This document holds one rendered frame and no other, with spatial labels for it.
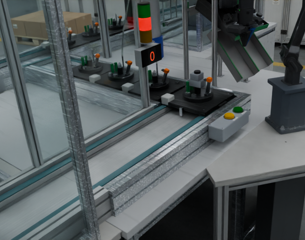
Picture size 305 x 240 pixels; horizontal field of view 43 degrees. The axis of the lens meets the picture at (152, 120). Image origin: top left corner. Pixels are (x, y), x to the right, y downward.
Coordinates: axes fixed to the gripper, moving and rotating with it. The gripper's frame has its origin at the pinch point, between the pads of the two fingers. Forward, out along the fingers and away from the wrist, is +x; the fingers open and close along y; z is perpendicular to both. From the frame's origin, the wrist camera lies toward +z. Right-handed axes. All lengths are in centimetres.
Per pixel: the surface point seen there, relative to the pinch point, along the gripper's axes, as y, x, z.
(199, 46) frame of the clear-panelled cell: -80, 35, 78
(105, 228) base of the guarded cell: 83, 39, 0
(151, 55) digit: 24.2, 4.7, 29.0
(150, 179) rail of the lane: 59, 35, 2
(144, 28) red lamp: 26.1, -6.6, 30.3
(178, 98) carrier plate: 11.1, 28.5, 26.3
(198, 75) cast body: 7.1, 17.3, 18.1
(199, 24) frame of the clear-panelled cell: -80, 20, 78
